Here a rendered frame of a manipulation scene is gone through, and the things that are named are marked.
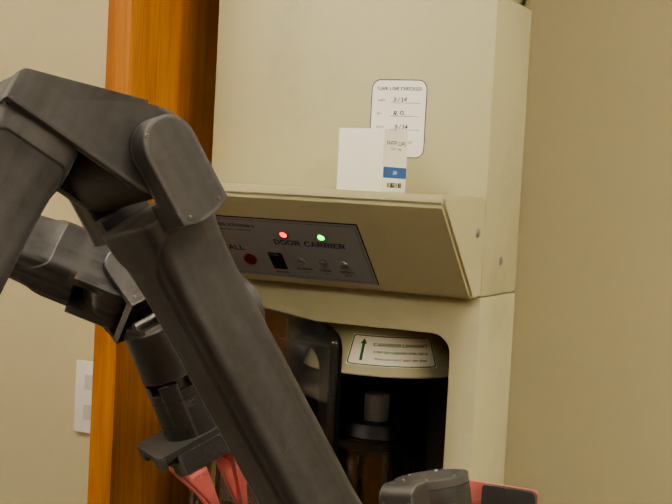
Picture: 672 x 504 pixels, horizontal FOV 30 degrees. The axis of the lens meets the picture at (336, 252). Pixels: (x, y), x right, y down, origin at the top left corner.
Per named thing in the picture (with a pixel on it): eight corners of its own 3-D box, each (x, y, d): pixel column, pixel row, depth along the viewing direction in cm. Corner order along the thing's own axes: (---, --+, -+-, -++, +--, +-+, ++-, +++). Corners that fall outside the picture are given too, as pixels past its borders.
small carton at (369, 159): (360, 190, 126) (364, 130, 126) (405, 193, 124) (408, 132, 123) (335, 189, 122) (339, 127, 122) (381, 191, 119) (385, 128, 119)
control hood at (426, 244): (204, 273, 138) (208, 182, 138) (482, 298, 124) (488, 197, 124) (144, 277, 128) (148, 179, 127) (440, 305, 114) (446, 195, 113)
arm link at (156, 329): (108, 327, 113) (137, 330, 109) (169, 294, 117) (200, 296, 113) (137, 394, 115) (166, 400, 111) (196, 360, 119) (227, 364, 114)
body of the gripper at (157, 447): (142, 462, 117) (111, 392, 115) (235, 411, 121) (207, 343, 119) (166, 478, 111) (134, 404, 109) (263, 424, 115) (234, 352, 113)
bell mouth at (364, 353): (349, 350, 152) (351, 305, 151) (488, 366, 144) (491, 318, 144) (279, 365, 136) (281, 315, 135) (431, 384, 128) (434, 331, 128)
